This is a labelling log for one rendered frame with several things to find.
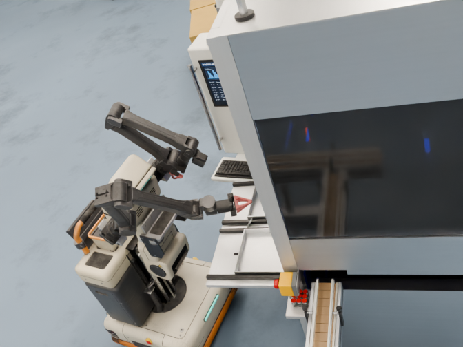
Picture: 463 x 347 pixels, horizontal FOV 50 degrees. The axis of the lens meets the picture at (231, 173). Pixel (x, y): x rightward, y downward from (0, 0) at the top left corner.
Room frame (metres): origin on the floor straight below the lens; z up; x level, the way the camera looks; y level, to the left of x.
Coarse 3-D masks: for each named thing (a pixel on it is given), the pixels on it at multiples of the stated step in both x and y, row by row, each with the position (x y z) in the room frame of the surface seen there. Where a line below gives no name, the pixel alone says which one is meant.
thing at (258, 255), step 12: (264, 228) 1.70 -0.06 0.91; (252, 240) 1.68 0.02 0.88; (264, 240) 1.65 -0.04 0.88; (240, 252) 1.62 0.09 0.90; (252, 252) 1.61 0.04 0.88; (264, 252) 1.58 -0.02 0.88; (276, 252) 1.56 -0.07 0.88; (240, 264) 1.56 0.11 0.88; (252, 264) 1.54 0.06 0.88; (264, 264) 1.51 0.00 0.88; (276, 264) 1.49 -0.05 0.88
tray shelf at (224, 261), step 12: (252, 180) 2.10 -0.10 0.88; (240, 192) 2.05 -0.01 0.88; (252, 192) 2.01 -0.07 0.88; (228, 216) 1.90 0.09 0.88; (240, 216) 1.87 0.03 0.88; (228, 240) 1.74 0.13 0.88; (240, 240) 1.71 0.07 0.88; (216, 252) 1.69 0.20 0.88; (228, 252) 1.66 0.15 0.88; (216, 264) 1.61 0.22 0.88; (228, 264) 1.59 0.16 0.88
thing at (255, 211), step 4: (256, 192) 2.00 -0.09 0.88; (252, 196) 1.94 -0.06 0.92; (256, 196) 1.97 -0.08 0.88; (252, 200) 1.93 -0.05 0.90; (256, 200) 1.94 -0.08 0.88; (252, 204) 1.91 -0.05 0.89; (256, 204) 1.91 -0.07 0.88; (260, 204) 1.90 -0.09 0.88; (252, 208) 1.89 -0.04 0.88; (256, 208) 1.88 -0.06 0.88; (260, 208) 1.87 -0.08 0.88; (248, 212) 1.84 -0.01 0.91; (252, 212) 1.87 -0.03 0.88; (256, 212) 1.85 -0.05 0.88; (260, 212) 1.84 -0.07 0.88; (248, 216) 1.81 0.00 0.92; (252, 216) 1.80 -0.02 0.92; (256, 216) 1.79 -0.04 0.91; (260, 216) 1.78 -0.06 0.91; (264, 216) 1.78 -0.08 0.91
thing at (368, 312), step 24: (360, 288) 1.21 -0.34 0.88; (384, 288) 1.17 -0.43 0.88; (408, 288) 1.14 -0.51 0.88; (432, 288) 1.10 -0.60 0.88; (456, 288) 1.06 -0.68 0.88; (360, 312) 1.22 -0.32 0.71; (384, 312) 1.17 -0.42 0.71; (408, 312) 1.13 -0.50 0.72; (432, 312) 1.09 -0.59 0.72; (456, 312) 1.05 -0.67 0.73; (360, 336) 1.23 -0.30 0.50; (384, 336) 1.18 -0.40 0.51; (408, 336) 1.14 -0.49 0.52; (432, 336) 1.09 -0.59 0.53; (456, 336) 1.05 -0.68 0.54
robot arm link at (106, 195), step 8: (112, 184) 1.53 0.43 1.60; (120, 184) 1.52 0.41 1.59; (96, 192) 1.55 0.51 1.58; (104, 192) 1.53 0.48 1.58; (112, 192) 1.51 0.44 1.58; (120, 192) 1.50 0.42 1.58; (96, 200) 1.52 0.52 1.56; (104, 200) 1.50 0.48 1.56; (112, 200) 1.48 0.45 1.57; (120, 200) 1.47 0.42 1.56; (104, 208) 1.55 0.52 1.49; (112, 208) 1.55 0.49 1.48; (112, 216) 1.60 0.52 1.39; (120, 216) 1.60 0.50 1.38; (128, 216) 1.66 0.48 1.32; (120, 224) 1.65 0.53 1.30; (128, 224) 1.65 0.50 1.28; (120, 232) 1.66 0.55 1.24; (128, 232) 1.66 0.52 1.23
